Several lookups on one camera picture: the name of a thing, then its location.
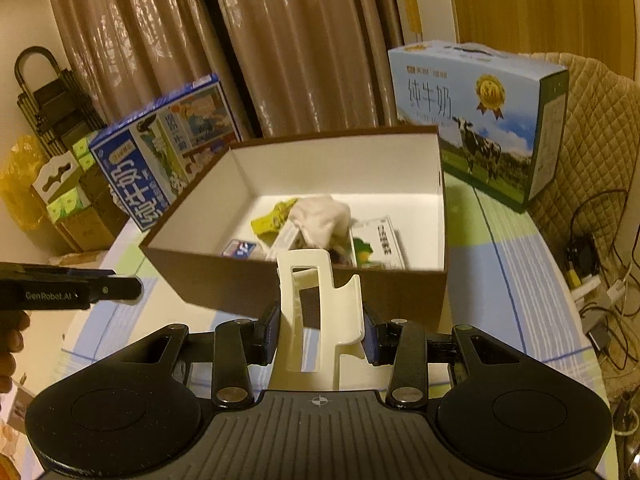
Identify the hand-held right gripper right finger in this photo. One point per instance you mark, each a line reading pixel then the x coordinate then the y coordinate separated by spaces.
pixel 371 336

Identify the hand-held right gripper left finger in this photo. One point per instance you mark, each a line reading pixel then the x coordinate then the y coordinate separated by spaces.
pixel 270 334

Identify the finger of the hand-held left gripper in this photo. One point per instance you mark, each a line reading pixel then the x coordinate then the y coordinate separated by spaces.
pixel 40 272
pixel 60 294

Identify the cream plastic holder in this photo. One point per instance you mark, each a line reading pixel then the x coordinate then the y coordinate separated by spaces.
pixel 330 320

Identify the brown cardboard box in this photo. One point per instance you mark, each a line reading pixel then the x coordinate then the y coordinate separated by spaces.
pixel 225 285

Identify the small blue white packet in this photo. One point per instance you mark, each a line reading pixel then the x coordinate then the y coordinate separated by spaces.
pixel 240 249

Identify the white green medicine box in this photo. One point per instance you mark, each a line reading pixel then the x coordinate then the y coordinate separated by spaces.
pixel 380 245

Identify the yellow green snack packet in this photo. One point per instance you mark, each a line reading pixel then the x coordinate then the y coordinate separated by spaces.
pixel 270 220

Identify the white sock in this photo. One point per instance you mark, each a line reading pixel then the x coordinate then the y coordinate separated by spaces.
pixel 315 220

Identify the person's left hand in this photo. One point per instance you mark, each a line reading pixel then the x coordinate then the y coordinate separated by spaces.
pixel 10 332

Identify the green tissue boxes stack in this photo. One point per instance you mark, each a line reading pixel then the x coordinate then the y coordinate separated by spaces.
pixel 85 210

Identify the yellow plastic bag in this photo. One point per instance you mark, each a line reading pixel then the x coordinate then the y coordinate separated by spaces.
pixel 20 185

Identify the blue milk carton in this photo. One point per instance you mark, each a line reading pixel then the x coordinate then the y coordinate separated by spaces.
pixel 150 170

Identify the black folding rack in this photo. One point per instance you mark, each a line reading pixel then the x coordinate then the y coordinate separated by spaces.
pixel 50 105

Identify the white power strip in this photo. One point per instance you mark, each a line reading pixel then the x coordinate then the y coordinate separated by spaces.
pixel 585 290

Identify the black adapter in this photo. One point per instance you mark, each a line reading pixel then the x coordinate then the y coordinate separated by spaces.
pixel 582 255

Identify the grey adapter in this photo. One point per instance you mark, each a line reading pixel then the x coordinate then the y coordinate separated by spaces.
pixel 600 335

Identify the cow print milk carton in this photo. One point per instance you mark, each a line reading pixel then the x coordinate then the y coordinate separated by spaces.
pixel 450 110

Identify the brown curtain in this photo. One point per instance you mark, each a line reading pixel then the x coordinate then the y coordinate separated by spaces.
pixel 275 35

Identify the quilted beige chair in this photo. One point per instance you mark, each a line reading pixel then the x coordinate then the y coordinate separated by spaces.
pixel 600 125

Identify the yellow hanging object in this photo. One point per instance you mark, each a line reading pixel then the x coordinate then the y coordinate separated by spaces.
pixel 411 0

